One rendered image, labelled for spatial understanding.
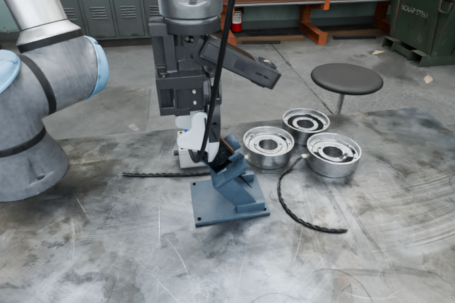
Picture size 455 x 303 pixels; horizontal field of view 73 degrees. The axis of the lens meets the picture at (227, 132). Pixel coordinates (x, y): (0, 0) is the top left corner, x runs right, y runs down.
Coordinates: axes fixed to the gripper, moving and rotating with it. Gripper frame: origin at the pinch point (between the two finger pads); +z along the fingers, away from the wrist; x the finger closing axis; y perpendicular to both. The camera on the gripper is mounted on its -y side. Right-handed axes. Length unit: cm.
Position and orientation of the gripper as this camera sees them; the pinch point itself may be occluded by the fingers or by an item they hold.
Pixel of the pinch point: (212, 147)
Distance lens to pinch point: 48.8
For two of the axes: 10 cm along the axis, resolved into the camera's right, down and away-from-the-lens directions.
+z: 0.0, 8.3, 5.6
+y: -9.8, 1.0, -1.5
